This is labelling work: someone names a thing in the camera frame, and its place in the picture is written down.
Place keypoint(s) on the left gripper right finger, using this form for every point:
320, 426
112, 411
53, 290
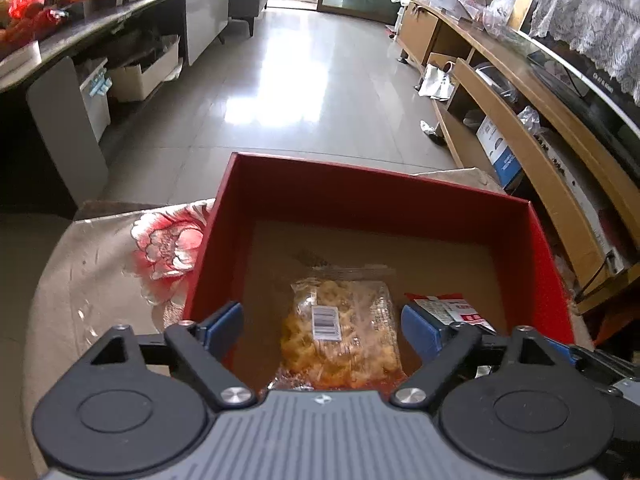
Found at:
426, 328

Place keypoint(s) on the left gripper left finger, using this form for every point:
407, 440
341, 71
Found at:
219, 332

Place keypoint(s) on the red white snack packet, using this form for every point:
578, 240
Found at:
448, 309

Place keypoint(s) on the floral beige tablecloth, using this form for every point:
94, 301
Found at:
116, 263

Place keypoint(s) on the red cardboard box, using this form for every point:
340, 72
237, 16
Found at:
274, 219

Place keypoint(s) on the blue white carton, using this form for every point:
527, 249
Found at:
498, 152

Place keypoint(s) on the white paper bag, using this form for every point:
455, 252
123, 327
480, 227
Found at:
436, 82

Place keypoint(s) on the white cardboard box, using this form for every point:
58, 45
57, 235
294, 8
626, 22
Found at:
135, 83

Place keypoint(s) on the black television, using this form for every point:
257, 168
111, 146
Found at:
596, 98

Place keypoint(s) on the long grey side table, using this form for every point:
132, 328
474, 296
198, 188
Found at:
51, 161

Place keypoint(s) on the white lace cloth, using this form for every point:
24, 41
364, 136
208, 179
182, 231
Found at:
605, 31

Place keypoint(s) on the red plastic bag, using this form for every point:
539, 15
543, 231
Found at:
32, 20

